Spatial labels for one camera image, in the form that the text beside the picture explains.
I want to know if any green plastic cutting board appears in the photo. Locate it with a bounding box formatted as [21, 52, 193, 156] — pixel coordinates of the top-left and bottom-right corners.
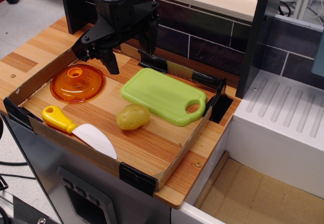
[120, 68, 207, 126]

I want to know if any silver toy oven front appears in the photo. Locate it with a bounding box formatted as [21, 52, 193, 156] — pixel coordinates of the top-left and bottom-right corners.
[3, 116, 171, 223]

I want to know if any white toy sink drainboard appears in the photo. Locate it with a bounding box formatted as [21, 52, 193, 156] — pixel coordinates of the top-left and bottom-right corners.
[227, 71, 323, 197]

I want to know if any yellow toy potato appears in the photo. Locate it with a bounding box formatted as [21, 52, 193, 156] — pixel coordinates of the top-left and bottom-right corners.
[116, 104, 150, 130]

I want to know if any orange transparent pot lid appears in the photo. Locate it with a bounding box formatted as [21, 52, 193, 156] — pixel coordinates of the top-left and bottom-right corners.
[50, 64, 106, 103]

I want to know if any yellow-handled white toy knife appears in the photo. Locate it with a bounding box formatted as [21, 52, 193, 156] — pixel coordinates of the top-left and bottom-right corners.
[42, 106, 117, 160]

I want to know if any cardboard fence with black tape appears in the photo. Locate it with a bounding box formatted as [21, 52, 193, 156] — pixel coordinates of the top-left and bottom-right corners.
[3, 29, 234, 197]

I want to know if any dark post at left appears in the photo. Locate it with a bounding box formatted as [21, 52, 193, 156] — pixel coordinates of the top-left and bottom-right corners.
[63, 0, 97, 34]

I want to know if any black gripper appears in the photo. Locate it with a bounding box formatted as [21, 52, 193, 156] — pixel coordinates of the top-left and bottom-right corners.
[80, 0, 159, 75]

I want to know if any dark grey vertical post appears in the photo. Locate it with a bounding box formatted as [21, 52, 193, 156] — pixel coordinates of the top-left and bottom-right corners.
[236, 0, 280, 99]

